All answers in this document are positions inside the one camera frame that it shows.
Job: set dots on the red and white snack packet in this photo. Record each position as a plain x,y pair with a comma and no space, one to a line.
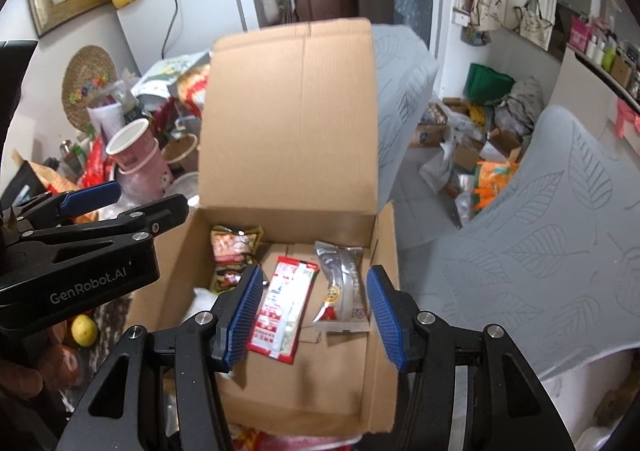
285,301

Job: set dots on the small white pouch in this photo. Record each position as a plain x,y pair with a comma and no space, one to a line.
461,17

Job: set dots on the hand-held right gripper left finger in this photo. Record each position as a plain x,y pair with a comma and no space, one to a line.
242,316

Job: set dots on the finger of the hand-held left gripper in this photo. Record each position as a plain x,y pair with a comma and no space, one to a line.
150,216
90,196

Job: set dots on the round woven mat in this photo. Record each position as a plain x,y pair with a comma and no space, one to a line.
87,66

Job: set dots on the white line-drawing snack packet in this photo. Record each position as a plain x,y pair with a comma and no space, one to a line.
202,302

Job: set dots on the white refrigerator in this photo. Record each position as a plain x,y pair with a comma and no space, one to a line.
210,6

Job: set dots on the red tea packet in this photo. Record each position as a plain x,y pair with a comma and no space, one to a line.
97,166

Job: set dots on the open brown carton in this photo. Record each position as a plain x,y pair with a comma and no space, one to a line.
492,146

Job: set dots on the printed leaflet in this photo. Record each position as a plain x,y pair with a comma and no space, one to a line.
165,71

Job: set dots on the grey leaf-pattern chair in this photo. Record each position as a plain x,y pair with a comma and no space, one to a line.
550,251
405,96

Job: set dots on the cardboard box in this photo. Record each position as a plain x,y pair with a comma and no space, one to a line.
290,121

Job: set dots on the person's left hand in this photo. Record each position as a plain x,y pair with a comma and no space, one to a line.
45,361

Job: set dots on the printed cardboard carton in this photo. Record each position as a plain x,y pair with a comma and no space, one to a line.
430,131

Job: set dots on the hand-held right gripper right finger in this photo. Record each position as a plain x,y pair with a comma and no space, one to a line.
387,321

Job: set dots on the brown nut snack packet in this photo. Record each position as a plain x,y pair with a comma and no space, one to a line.
230,246

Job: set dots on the silver red-triangle snack packet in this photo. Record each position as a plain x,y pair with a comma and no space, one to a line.
342,291

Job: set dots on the white cabinet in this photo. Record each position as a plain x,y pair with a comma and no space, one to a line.
585,81

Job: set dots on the green bag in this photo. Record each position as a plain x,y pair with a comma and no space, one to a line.
487,83

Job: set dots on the row of bottles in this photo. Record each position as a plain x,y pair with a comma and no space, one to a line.
605,51

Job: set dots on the white plastic bag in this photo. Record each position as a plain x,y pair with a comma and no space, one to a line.
437,166

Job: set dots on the brown paper cup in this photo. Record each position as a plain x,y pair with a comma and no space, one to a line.
181,148

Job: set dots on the orange-red snack bag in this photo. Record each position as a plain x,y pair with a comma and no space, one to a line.
192,86

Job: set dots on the pink ribbon bow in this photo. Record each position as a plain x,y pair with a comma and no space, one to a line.
627,118

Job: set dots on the grey cloth pile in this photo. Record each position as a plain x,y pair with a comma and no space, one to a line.
522,101

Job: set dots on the yellow lemon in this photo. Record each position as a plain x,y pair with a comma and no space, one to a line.
84,331

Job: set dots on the white printed paper sheet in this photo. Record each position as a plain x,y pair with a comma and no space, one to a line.
107,118

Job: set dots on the orange printed bag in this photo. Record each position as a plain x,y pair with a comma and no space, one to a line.
495,181

